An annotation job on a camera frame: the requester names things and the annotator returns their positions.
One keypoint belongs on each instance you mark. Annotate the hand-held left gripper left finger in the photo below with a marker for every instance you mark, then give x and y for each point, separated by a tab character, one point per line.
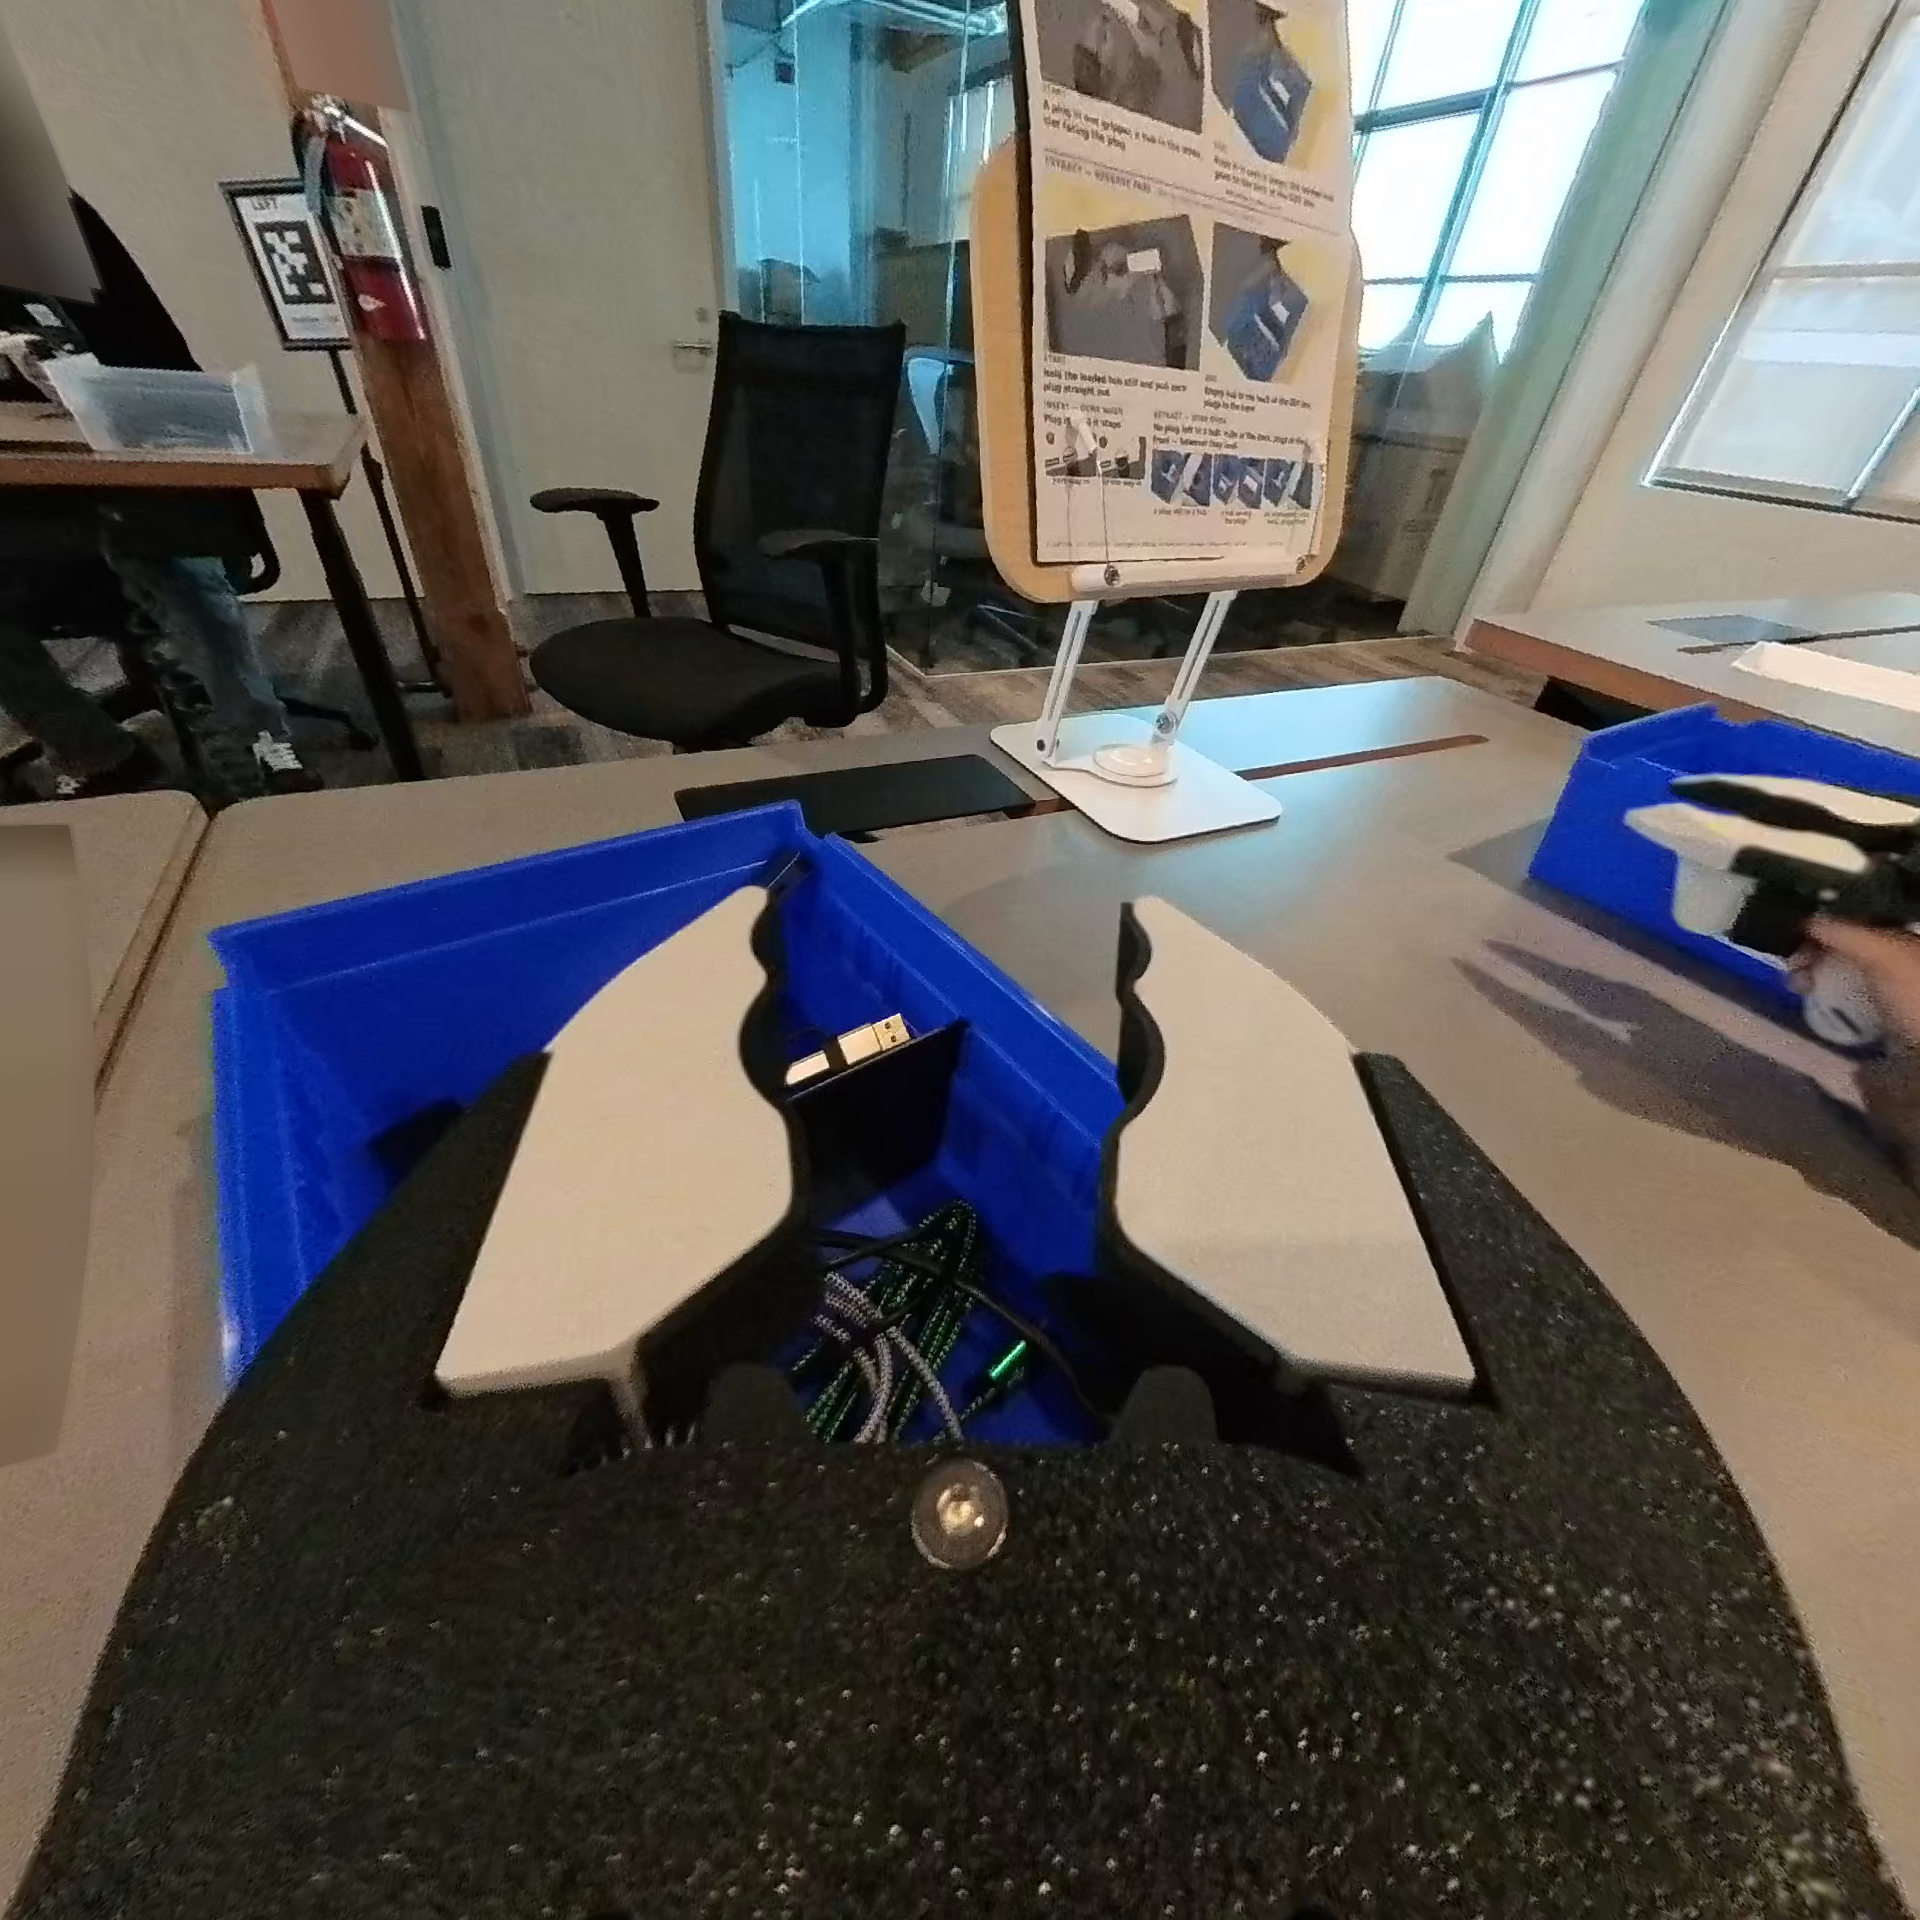
629	1171

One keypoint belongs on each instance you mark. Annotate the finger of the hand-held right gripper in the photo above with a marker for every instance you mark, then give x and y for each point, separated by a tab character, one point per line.
1703	840
1845	807

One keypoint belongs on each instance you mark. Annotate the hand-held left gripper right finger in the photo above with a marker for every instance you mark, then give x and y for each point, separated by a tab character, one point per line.
1276	1184

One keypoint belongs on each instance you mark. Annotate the blue plastic bin with divider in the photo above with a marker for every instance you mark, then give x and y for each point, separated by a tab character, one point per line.
451	975

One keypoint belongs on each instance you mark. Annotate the black USB hub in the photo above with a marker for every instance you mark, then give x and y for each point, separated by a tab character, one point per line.
884	1140

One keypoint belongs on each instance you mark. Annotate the person's right hand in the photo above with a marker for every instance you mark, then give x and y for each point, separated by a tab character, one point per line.
1901	989

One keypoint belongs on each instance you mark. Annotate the white paper sheet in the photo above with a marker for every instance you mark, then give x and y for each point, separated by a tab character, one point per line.
1828	664

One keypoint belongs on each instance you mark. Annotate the wood edged grey desk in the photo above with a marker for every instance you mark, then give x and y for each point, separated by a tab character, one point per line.
1588	637

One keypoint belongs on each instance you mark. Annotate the wooden board on white stand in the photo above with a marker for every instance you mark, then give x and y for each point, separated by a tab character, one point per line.
1184	802

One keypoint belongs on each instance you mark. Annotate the cardboard box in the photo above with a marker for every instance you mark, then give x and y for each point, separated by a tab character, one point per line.
1411	480

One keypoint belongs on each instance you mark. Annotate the white framed window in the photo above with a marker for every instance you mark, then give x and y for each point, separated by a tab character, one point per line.
1800	299

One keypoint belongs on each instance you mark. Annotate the printed instruction sheet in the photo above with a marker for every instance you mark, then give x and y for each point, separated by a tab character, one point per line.
1140	493

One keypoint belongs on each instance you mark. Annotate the black office chair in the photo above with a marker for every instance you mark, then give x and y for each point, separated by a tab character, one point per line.
779	450

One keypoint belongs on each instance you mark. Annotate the dark paned window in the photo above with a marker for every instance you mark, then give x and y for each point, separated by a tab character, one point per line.
1440	149

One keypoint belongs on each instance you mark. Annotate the wooden desk with black legs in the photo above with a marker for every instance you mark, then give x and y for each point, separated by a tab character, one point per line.
180	450

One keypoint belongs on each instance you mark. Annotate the clear plastic container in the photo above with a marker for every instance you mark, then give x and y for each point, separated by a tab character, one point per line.
148	407

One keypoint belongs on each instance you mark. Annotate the white door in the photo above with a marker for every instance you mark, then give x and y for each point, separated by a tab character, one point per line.
599	224

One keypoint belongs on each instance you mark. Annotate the printed tag sign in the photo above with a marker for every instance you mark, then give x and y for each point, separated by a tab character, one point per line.
293	263

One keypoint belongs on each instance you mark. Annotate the red fire extinguisher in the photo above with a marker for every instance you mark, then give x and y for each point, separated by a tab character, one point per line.
376	224

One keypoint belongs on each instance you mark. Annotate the wooden post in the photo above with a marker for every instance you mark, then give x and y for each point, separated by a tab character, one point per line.
435	493

